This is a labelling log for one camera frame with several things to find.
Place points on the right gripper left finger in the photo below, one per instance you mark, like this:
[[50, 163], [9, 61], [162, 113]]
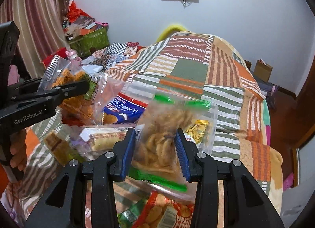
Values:
[[63, 203]]

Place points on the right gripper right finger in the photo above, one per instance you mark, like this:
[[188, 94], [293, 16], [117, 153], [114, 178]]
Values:
[[245, 202]]

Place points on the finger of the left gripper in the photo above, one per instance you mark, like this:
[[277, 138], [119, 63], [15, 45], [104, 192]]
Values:
[[49, 99], [24, 87]]

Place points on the long rice cracker pack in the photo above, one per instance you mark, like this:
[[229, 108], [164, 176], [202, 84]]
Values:
[[99, 138]]

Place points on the orange fried snack bag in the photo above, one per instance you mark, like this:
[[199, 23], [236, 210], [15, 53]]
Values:
[[62, 71]]

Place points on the clear bag twisted crisps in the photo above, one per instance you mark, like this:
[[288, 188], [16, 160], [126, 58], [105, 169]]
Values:
[[155, 159]]

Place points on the red biscuit snack bag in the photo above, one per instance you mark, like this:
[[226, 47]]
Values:
[[161, 211]]

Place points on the blue cookie snack bag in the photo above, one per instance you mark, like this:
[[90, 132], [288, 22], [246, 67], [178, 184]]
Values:
[[122, 109]]

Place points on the clear bag puffed rice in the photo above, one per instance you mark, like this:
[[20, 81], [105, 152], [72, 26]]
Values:
[[60, 148]]

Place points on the person left hand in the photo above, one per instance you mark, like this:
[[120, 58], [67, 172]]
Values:
[[18, 150]]

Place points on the white yellow snack packet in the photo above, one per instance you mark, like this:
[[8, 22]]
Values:
[[198, 132]]

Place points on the red gift box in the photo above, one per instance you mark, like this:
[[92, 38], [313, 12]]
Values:
[[60, 52]]

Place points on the pink plush toy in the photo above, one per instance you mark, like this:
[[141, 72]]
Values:
[[72, 55]]

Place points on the white cloth on bed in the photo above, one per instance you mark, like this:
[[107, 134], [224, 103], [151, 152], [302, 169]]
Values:
[[92, 69]]

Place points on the clear plastic storage bin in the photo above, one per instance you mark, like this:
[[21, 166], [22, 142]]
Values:
[[155, 129]]

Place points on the green storage box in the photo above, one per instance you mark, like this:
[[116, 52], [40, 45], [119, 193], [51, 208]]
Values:
[[87, 44]]

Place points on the red plastic bag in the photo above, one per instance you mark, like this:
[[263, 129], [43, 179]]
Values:
[[74, 13]]

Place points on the striped red beige curtain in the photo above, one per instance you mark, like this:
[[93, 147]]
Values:
[[40, 26]]

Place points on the checkered patterned pillow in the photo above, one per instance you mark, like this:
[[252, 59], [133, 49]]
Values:
[[114, 54]]

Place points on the white appliance with stickers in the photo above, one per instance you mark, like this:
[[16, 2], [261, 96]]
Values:
[[295, 200]]

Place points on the patchwork quilt bedspread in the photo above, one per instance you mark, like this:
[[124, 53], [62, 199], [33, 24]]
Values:
[[200, 66]]

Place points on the brown cardboard box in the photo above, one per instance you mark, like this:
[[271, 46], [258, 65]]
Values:
[[263, 70]]

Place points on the wooden door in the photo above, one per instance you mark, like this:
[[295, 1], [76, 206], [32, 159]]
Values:
[[304, 112]]

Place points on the yellow curved headboard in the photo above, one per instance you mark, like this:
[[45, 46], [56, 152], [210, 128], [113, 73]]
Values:
[[170, 30]]

